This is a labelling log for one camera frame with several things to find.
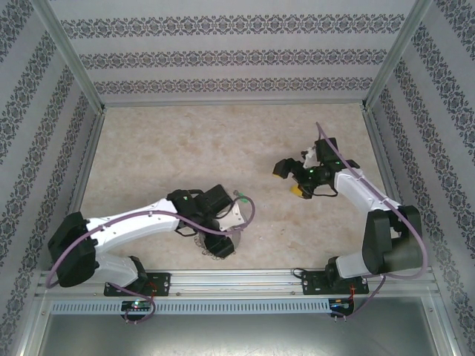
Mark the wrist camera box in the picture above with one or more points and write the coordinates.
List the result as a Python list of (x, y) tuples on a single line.
[(232, 219), (308, 157)]

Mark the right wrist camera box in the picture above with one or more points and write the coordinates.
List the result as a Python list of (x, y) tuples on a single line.
[(308, 157)]

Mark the metal disc with key rings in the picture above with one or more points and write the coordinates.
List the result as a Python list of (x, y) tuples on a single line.
[(238, 239)]

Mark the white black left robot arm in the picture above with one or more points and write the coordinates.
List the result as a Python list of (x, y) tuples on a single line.
[(130, 226)]

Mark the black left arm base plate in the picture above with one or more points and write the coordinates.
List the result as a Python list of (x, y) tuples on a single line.
[(163, 283)]

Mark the grey metal sheet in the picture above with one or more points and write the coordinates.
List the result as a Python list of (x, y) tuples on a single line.
[(237, 337)]

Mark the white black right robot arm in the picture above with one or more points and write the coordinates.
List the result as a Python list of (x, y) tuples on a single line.
[(389, 241)]

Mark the small circuit board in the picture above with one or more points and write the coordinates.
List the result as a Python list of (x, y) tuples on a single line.
[(137, 305), (339, 305)]

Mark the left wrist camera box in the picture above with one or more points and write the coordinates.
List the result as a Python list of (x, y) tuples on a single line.
[(232, 219)]

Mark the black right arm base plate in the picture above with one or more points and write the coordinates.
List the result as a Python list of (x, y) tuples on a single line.
[(311, 283)]

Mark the aluminium frame post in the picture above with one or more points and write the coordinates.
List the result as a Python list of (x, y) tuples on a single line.
[(395, 55), (67, 48)]

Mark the aluminium mounting rail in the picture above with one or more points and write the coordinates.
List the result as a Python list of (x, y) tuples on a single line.
[(237, 283)]

